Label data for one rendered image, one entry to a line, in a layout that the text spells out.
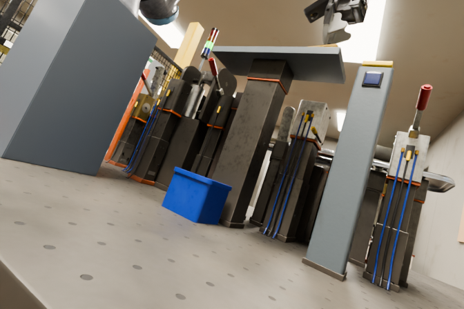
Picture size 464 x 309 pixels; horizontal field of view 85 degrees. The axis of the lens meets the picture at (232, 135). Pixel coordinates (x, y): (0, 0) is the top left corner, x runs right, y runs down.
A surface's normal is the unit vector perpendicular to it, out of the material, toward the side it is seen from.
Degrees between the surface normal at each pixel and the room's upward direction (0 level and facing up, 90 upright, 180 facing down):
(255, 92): 90
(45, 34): 90
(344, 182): 90
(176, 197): 90
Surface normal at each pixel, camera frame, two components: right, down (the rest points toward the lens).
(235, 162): -0.46, -0.33
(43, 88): 0.86, 0.22
